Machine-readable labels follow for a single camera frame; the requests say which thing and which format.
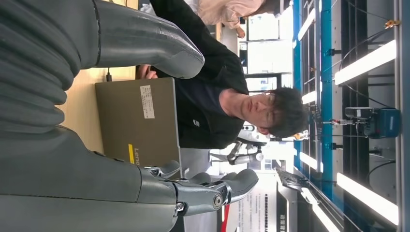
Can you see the red bar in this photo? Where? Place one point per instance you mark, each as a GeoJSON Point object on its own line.
{"type": "Point", "coordinates": [225, 219]}

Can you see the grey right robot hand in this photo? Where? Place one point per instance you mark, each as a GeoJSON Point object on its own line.
{"type": "Point", "coordinates": [80, 179]}

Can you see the long ceiling light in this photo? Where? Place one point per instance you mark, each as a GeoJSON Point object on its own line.
{"type": "Point", "coordinates": [310, 96]}
{"type": "Point", "coordinates": [365, 62]}
{"type": "Point", "coordinates": [320, 213]}
{"type": "Point", "coordinates": [310, 161]}

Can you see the white text banner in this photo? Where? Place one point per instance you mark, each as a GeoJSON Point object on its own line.
{"type": "Point", "coordinates": [256, 208]}

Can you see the black display stand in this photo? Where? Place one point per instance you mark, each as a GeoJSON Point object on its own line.
{"type": "Point", "coordinates": [285, 208]}

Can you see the blue hoist motor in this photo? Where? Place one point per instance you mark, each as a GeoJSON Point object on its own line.
{"type": "Point", "coordinates": [386, 123]}

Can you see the white humanoid robot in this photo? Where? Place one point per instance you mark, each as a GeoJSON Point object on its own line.
{"type": "Point", "coordinates": [253, 134]}

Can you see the standing person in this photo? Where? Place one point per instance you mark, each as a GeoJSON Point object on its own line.
{"type": "Point", "coordinates": [230, 11]}

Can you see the seated person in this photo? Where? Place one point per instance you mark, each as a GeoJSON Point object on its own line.
{"type": "Point", "coordinates": [205, 105]}

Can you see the grey laptop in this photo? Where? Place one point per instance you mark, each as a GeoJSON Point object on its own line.
{"type": "Point", "coordinates": [137, 128]}

